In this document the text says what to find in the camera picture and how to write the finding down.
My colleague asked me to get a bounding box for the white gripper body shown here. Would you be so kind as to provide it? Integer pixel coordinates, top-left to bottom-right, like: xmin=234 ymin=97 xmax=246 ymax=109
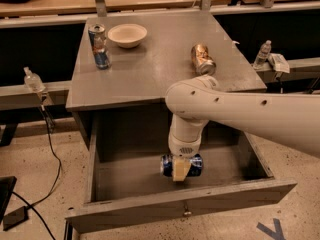
xmin=168 ymin=132 xmax=201 ymax=158

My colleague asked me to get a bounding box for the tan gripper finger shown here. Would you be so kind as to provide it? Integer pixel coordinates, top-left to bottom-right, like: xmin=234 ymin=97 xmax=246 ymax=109
xmin=172 ymin=156 xmax=191 ymax=182

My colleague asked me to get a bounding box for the blue pepsi can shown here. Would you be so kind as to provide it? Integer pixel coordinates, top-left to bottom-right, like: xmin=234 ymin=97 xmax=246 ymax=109
xmin=160 ymin=154 xmax=203 ymax=177

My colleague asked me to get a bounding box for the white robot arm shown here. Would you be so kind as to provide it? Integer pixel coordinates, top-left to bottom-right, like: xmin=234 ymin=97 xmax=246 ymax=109
xmin=165 ymin=75 xmax=320 ymax=182

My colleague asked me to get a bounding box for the open grey top drawer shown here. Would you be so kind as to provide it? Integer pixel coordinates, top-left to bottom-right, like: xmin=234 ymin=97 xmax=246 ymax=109
xmin=67 ymin=104 xmax=296 ymax=233

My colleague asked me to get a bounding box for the gold soda can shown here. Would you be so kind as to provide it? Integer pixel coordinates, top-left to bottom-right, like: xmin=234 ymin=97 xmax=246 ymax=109
xmin=191 ymin=44 xmax=216 ymax=75

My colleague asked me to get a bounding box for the tall red bull can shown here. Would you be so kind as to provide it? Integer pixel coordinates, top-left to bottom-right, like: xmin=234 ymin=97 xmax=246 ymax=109
xmin=88 ymin=24 xmax=111 ymax=70

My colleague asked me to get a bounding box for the grey cabinet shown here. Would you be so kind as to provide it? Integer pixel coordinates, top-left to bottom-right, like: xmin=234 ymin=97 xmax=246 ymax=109
xmin=66 ymin=10 xmax=266 ymax=144

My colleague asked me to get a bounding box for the white paper packet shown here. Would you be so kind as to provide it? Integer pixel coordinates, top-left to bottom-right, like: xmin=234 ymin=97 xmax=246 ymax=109
xmin=268 ymin=53 xmax=290 ymax=73

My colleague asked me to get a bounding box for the white ceramic bowl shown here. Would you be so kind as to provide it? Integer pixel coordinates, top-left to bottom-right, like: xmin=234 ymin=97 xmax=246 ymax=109
xmin=108 ymin=24 xmax=147 ymax=49

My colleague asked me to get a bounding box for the clear water bottle right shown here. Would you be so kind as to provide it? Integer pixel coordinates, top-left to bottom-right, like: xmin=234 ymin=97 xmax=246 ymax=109
xmin=253 ymin=40 xmax=271 ymax=70

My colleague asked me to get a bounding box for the clear bottle on left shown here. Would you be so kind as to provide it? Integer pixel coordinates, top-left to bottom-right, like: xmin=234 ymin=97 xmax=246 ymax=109
xmin=24 ymin=67 xmax=45 ymax=93

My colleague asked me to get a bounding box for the black power adapter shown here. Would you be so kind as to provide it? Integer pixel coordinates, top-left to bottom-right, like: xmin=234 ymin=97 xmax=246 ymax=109
xmin=3 ymin=206 xmax=28 ymax=231

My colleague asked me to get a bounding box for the grey side rail left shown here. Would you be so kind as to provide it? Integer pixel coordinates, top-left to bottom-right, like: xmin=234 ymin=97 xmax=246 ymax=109
xmin=0 ymin=81 xmax=71 ymax=111

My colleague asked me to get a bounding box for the black power cable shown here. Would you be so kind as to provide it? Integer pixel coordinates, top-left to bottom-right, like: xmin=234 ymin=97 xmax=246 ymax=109
xmin=11 ymin=105 xmax=63 ymax=240

